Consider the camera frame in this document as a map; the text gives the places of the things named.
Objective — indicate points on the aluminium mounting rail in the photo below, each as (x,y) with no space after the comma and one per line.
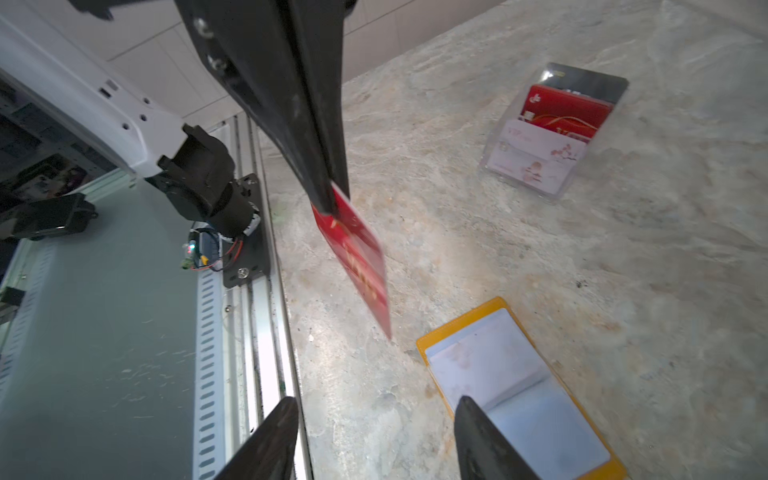
(254,362)

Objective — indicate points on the left green circuit board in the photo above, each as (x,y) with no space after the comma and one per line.
(206,249)

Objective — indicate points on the yellow leather card holder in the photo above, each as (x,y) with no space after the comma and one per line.
(545,423)

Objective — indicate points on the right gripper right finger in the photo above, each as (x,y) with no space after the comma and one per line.
(482,450)

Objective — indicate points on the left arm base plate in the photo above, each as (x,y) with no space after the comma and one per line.
(251,259)

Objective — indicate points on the white vent grille strip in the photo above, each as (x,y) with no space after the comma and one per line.
(209,372)

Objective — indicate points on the white pink VIP card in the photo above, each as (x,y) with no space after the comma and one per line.
(488,359)

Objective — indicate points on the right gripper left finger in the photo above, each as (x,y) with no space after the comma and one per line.
(269,452)

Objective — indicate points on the white pink card in box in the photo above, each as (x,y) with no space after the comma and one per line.
(540,159)

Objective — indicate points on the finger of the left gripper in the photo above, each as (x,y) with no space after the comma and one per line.
(317,36)
(247,47)

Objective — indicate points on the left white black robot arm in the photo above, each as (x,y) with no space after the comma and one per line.
(193,169)

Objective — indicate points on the black VIP card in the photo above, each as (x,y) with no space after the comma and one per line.
(596,85)

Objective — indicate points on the clear acrylic card box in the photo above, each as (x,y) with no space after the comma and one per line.
(513,112)

